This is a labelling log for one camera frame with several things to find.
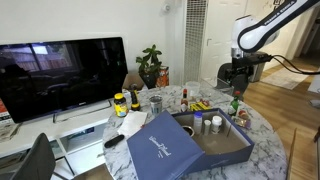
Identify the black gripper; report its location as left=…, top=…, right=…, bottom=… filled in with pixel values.
left=232, top=57, right=254, bottom=97

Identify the clear plastic cup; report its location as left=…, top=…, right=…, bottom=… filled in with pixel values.
left=185, top=80, right=202, bottom=99

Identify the metal tumbler cup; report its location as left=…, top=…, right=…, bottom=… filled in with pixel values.
left=148, top=94, right=164, bottom=117

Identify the green bottle with red cap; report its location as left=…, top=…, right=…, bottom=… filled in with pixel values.
left=228, top=90, right=242, bottom=117

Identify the grey trash can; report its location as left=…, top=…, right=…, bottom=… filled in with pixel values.
left=250, top=63, right=268, bottom=83

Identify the small red round item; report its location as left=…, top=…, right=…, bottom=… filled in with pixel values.
left=238, top=109, right=250, bottom=119

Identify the tan snack packet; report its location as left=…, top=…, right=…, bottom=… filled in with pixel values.
left=233, top=116, right=253, bottom=130

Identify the patterned floor rug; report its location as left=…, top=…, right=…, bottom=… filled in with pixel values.
left=261, top=66, right=315, bottom=91

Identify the yellow printed packet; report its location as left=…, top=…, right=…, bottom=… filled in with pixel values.
left=189, top=100, right=213, bottom=113

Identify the wide white jar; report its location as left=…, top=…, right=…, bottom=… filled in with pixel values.
left=211, top=115, right=223, bottom=135

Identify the small slim white bottle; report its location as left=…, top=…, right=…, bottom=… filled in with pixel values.
left=203, top=119, right=212, bottom=136

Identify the white door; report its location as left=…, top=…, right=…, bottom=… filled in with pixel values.
left=199, top=0, right=249, bottom=86

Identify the white bottle with blue cap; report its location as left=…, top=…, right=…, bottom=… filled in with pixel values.
left=193, top=111, right=204, bottom=135

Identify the red capped hot sauce bottle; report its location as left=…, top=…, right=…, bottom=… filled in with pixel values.
left=180, top=88, right=190, bottom=113

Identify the round tin can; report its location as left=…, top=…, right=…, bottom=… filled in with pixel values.
left=181, top=125, right=196, bottom=138

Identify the green potted plant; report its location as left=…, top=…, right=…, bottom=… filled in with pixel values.
left=135, top=44, right=164, bottom=90

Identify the blue cardboard shoe box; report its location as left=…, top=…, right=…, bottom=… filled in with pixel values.
left=126, top=107, right=256, bottom=180

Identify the yellow and black bottle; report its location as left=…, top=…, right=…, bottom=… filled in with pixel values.
left=129, top=83, right=142, bottom=112

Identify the brown paper bag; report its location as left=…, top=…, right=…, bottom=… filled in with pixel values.
left=122, top=73, right=146, bottom=92

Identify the white paper napkin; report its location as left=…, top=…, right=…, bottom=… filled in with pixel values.
left=117, top=110, right=149, bottom=138

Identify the yellow vitamin bottle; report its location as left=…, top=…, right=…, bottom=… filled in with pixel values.
left=113, top=92, right=129, bottom=118

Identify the black remote control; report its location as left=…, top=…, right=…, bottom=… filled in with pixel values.
left=103, top=134, right=126, bottom=149

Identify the white television stand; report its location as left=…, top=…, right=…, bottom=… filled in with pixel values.
left=0, top=99, right=134, bottom=178

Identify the black flat screen television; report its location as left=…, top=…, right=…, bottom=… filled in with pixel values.
left=0, top=36, right=129, bottom=125

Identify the black chair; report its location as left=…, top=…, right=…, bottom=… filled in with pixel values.
left=11, top=132, right=57, bottom=180

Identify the red and white box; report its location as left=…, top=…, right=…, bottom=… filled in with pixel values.
left=0, top=98, right=13, bottom=123

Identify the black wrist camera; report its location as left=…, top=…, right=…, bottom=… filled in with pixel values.
left=249, top=53, right=274, bottom=67

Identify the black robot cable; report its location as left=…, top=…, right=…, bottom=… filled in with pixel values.
left=270, top=54, right=320, bottom=76

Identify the white wall grille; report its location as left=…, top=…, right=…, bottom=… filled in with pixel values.
left=183, top=0, right=209, bottom=84

